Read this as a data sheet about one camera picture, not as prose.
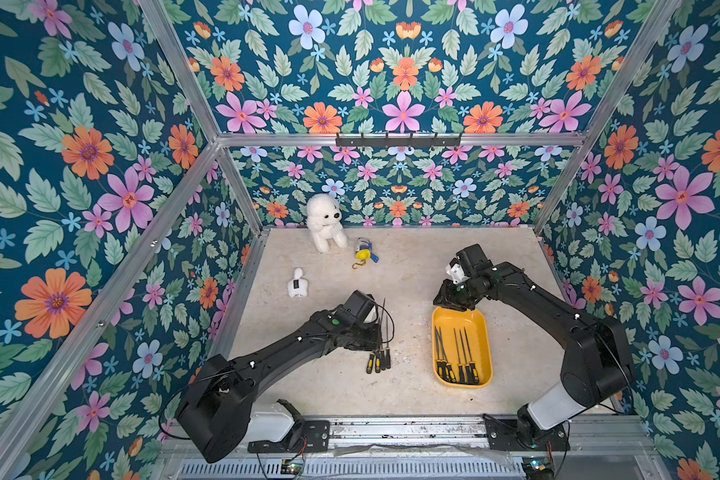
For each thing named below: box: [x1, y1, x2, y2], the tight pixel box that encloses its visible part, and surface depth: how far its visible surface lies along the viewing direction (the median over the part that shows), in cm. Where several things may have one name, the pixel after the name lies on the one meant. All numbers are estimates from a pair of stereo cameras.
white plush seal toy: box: [307, 192, 349, 253], surface depth 105 cm
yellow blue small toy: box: [352, 237, 379, 269], surface depth 110 cm
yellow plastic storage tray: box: [432, 306, 493, 389], surface depth 89 cm
